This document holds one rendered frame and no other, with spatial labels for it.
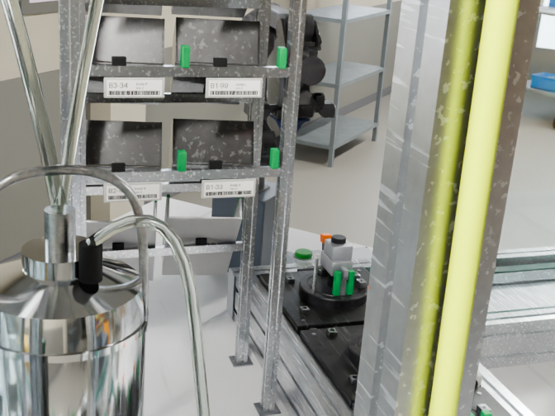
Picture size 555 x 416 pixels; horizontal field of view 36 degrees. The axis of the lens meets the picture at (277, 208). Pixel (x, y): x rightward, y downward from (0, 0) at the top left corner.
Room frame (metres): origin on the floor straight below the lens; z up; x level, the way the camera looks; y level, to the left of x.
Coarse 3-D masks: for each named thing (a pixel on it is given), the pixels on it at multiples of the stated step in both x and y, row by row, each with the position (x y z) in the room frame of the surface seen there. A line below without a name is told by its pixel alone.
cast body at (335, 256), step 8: (328, 240) 1.58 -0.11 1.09; (336, 240) 1.56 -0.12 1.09; (344, 240) 1.57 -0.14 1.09; (328, 248) 1.56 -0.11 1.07; (336, 248) 1.55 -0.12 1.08; (344, 248) 1.55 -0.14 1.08; (352, 248) 1.56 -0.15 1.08; (320, 256) 1.60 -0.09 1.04; (328, 256) 1.56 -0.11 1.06; (336, 256) 1.55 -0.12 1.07; (344, 256) 1.55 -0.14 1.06; (328, 264) 1.56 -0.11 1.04; (336, 264) 1.54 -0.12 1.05; (344, 264) 1.55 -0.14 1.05; (352, 264) 1.55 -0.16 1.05; (344, 272) 1.53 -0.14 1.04
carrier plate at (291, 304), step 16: (288, 272) 1.67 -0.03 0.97; (304, 272) 1.67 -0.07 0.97; (368, 272) 1.70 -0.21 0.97; (288, 288) 1.59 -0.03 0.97; (288, 304) 1.51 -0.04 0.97; (304, 304) 1.52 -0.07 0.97; (288, 320) 1.47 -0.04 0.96; (304, 320) 1.45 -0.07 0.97; (320, 320) 1.45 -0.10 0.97; (336, 320) 1.46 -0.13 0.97; (352, 320) 1.46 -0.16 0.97
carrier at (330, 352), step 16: (304, 336) 1.39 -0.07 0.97; (320, 336) 1.39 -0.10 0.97; (352, 336) 1.36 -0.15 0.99; (320, 352) 1.33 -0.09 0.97; (336, 352) 1.34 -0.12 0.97; (352, 352) 1.31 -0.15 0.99; (336, 368) 1.28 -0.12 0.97; (352, 368) 1.29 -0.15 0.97; (336, 384) 1.24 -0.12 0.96; (480, 384) 1.26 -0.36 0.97; (352, 400) 1.19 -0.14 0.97
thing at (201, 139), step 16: (176, 128) 1.33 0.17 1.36; (192, 128) 1.33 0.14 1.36; (208, 128) 1.33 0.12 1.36; (224, 128) 1.34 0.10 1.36; (240, 128) 1.34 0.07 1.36; (176, 144) 1.31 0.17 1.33; (192, 144) 1.32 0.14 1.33; (208, 144) 1.32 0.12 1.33; (224, 144) 1.33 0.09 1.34; (240, 144) 1.33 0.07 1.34; (176, 160) 1.30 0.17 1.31; (192, 160) 1.31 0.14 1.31; (208, 160) 1.31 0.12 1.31; (224, 160) 1.32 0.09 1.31; (240, 160) 1.32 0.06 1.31
